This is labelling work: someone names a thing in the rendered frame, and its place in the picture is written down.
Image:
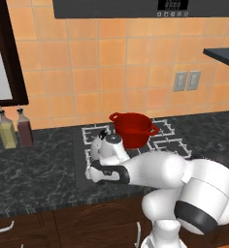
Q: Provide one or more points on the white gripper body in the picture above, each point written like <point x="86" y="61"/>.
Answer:
<point x="95" y="150"/>

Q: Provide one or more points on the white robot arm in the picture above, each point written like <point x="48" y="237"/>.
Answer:
<point x="161" y="172"/>

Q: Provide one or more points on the black hob with grey grates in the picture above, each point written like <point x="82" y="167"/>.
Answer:
<point x="81" y="161"/>

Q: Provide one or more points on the dark red vinegar bottle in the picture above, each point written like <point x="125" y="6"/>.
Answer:
<point x="25" y="130"/>

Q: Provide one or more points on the dark wood cupboard door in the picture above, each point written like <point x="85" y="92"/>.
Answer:
<point x="97" y="223"/>

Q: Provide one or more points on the yellow oil bottle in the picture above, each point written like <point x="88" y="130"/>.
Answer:
<point x="7" y="134"/>

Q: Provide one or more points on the dark wood drawer front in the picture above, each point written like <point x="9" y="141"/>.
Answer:
<point x="22" y="226"/>

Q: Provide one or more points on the dark framed window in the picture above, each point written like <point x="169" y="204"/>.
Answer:
<point x="9" y="48"/>

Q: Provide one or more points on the dark grey extractor hood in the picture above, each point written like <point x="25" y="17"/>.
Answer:
<point x="103" y="8"/>

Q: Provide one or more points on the grey wall socket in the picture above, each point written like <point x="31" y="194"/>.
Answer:
<point x="193" y="80"/>
<point x="180" y="81"/>

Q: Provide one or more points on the dark wall shelf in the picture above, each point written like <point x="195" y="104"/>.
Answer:
<point x="224" y="56"/>

